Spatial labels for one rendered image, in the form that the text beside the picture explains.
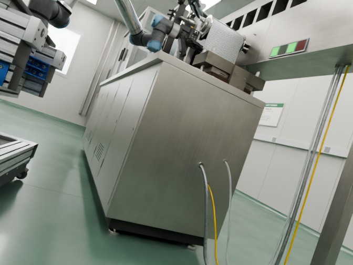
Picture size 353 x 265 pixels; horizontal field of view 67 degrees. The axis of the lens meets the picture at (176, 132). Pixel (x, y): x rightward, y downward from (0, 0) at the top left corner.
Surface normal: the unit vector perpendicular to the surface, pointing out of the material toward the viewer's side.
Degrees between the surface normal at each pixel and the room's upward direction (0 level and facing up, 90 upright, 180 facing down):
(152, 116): 90
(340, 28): 90
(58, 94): 90
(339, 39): 90
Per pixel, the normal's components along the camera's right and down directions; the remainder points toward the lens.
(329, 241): -0.86, -0.32
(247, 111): 0.37, 0.11
